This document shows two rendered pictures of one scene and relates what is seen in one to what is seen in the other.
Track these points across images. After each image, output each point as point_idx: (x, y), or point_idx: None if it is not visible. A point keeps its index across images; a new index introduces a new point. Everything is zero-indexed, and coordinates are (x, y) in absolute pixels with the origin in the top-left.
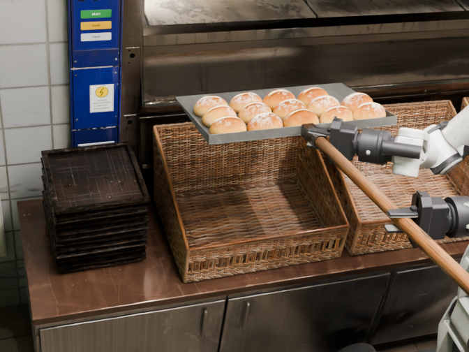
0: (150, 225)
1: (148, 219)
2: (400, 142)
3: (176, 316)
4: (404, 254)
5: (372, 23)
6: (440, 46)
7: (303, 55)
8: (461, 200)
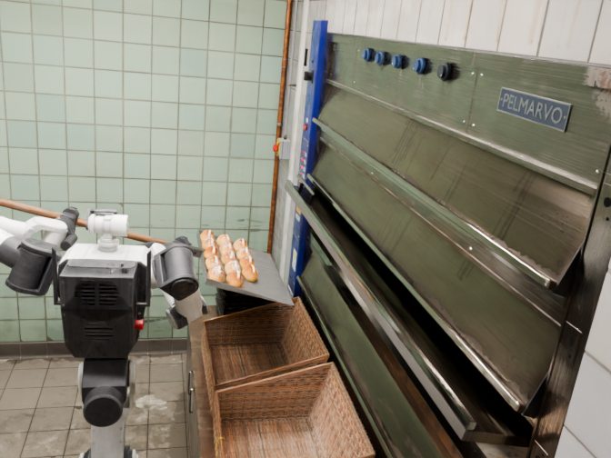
0: (255, 342)
1: (225, 304)
2: (148, 243)
3: (191, 364)
4: (209, 457)
5: (360, 304)
6: (390, 382)
7: (343, 306)
8: (62, 217)
